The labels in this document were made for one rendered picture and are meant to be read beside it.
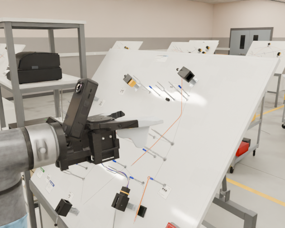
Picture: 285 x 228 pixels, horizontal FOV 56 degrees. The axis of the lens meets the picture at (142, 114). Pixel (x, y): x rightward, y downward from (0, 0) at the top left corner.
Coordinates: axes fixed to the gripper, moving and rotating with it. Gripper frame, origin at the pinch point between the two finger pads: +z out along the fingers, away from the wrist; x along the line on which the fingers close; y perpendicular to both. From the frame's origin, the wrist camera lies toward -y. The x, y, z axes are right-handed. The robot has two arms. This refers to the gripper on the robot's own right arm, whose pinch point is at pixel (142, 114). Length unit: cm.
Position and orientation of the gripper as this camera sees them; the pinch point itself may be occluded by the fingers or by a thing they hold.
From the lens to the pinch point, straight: 59.5
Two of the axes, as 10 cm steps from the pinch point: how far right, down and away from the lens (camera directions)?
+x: 5.7, 0.9, -8.2
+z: 8.2, -1.6, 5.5
